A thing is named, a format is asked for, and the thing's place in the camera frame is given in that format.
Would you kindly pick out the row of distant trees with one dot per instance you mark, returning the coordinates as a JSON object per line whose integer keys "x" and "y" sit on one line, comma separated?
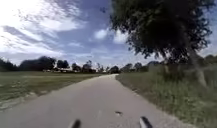
{"x": 36, "y": 64}
{"x": 139, "y": 66}

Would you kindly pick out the grey paved path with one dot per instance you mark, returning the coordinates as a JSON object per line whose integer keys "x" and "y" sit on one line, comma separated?
{"x": 96, "y": 103}

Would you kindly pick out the low building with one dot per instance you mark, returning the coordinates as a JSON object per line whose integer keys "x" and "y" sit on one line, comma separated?
{"x": 61, "y": 70}

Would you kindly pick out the large leaning tree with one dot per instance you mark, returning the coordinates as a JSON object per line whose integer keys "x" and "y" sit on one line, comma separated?
{"x": 162, "y": 26}

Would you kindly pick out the robot's own part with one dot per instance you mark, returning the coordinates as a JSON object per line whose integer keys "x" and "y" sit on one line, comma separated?
{"x": 76, "y": 124}
{"x": 145, "y": 122}

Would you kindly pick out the grass verge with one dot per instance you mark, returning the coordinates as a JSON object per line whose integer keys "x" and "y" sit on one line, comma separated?
{"x": 182, "y": 96}

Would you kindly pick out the grass field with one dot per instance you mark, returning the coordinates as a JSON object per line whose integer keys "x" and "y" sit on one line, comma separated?
{"x": 29, "y": 83}

